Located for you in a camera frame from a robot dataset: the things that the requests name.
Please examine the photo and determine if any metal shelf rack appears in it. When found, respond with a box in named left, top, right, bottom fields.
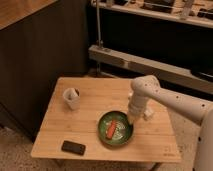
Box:
left=89, top=0, right=213, bottom=101

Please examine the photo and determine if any dark wooden cabinet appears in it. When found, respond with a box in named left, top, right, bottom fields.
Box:
left=0, top=0, right=88, bottom=140

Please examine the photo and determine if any green ceramic bowl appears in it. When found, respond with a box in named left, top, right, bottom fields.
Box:
left=97, top=111, right=134, bottom=147

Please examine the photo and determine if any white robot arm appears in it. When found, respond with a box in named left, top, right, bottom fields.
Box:
left=127, top=75, right=213, bottom=171

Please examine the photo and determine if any black smartphone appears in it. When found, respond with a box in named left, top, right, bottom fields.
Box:
left=61, top=141, right=86, bottom=155

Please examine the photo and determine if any orange carrot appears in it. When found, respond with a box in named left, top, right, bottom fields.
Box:
left=107, top=120, right=116, bottom=139

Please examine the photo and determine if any white mug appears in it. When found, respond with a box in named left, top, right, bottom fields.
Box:
left=63, top=88, right=80, bottom=110

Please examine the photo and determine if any white rectangular box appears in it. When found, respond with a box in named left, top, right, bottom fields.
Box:
left=143, top=107, right=154, bottom=120

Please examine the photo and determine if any vertical metal pole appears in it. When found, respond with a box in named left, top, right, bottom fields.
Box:
left=96, top=0, right=103, bottom=48

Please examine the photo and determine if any wooden folding table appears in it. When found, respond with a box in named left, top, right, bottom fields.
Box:
left=31, top=77, right=181, bottom=163

